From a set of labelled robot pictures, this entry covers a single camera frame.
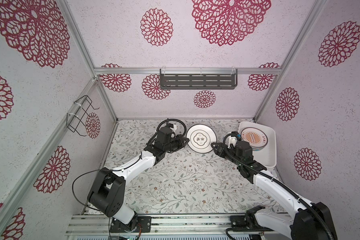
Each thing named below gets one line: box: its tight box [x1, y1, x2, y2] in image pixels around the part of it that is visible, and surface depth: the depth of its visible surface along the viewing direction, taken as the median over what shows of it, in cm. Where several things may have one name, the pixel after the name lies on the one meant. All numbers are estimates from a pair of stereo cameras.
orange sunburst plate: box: [241, 127, 268, 151], surface depth 105 cm
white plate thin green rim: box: [186, 124, 217, 154], surface depth 85 cm
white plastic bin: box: [238, 121, 277, 168], surface depth 102 cm
